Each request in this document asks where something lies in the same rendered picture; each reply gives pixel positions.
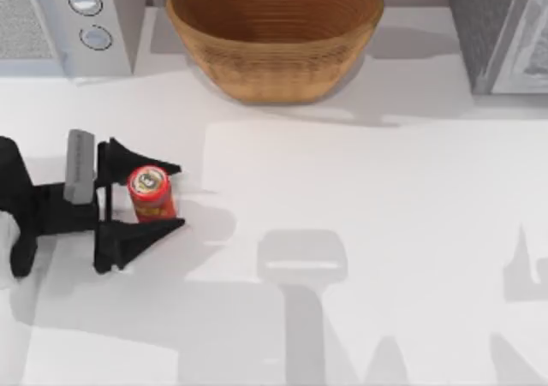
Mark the red can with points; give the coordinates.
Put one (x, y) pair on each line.
(152, 195)

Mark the pale microwave oven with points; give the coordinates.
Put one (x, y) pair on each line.
(115, 26)

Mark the brown woven basket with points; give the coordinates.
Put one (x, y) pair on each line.
(274, 61)

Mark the round microwave knob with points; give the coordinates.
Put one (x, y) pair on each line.
(85, 1)
(96, 37)

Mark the pale grey rounded box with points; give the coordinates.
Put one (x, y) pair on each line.
(79, 168)

